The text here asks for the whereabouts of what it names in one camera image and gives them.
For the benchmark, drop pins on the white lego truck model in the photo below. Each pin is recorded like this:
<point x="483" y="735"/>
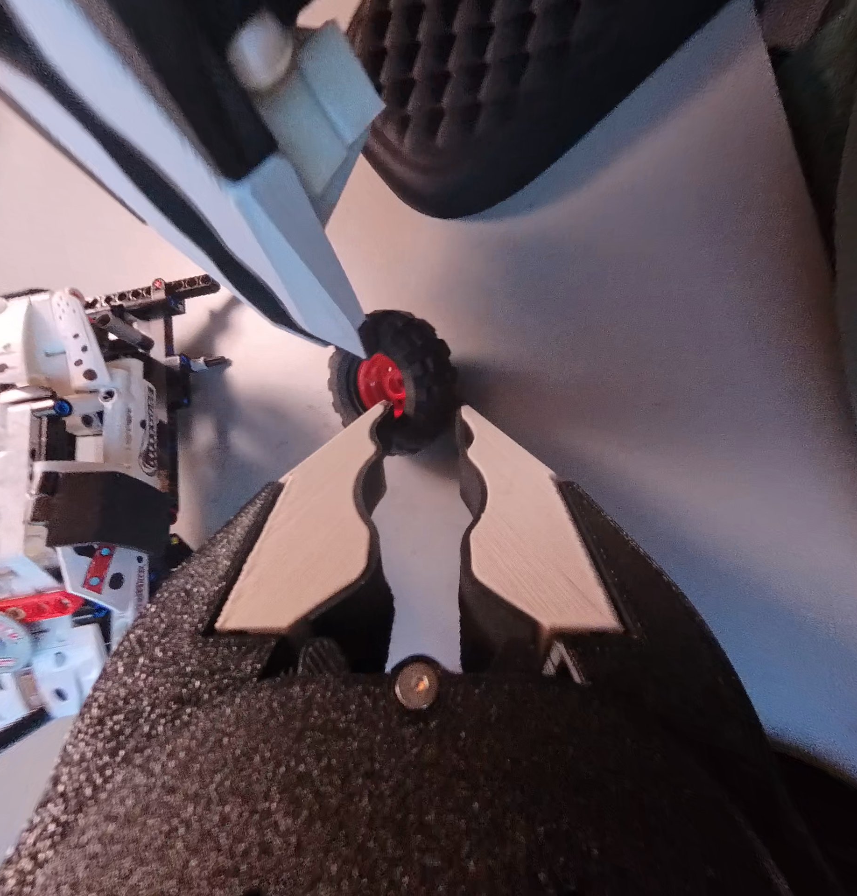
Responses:
<point x="79" y="406"/>

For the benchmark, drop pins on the black lego wheel red hub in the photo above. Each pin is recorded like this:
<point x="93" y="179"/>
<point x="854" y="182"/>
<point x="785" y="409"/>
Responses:
<point x="426" y="357"/>

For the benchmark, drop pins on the black quilted chair armrest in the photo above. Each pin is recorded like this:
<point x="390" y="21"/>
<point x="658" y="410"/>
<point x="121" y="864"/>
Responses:
<point x="541" y="98"/>

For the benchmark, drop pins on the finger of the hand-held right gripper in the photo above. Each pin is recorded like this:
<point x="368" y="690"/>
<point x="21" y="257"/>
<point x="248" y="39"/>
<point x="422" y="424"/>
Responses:
<point x="324" y="126"/>
<point x="282" y="287"/>

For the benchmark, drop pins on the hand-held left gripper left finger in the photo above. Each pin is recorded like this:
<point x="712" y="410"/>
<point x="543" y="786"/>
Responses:
<point x="303" y="553"/>

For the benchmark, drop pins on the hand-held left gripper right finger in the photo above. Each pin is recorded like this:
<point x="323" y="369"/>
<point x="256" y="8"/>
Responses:
<point x="548" y="553"/>

